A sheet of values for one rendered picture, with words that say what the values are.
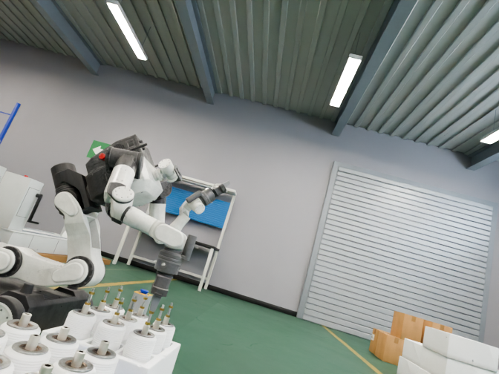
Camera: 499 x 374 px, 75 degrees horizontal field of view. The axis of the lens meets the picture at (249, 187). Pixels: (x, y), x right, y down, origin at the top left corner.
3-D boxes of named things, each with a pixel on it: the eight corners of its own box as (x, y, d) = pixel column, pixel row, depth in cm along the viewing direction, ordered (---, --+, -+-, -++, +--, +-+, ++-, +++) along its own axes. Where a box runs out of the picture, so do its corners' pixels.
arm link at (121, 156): (105, 161, 134) (113, 143, 144) (105, 178, 139) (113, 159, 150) (135, 166, 137) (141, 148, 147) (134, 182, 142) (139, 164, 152)
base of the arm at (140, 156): (102, 165, 136) (108, 142, 141) (105, 177, 148) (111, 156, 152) (139, 171, 140) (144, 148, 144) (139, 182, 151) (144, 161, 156)
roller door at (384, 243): (296, 317, 581) (334, 159, 654) (295, 316, 593) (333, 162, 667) (481, 375, 549) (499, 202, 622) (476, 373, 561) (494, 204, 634)
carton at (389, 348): (402, 367, 382) (407, 340, 389) (382, 361, 385) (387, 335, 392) (393, 361, 411) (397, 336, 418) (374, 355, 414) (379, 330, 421)
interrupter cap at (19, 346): (2, 348, 72) (4, 345, 72) (27, 341, 79) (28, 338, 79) (33, 359, 71) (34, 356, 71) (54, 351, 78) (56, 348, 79)
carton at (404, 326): (419, 345, 388) (424, 319, 395) (400, 338, 390) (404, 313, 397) (408, 339, 417) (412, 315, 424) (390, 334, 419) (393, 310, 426)
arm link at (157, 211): (145, 243, 179) (148, 203, 180) (148, 240, 191) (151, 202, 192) (167, 244, 181) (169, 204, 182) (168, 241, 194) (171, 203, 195)
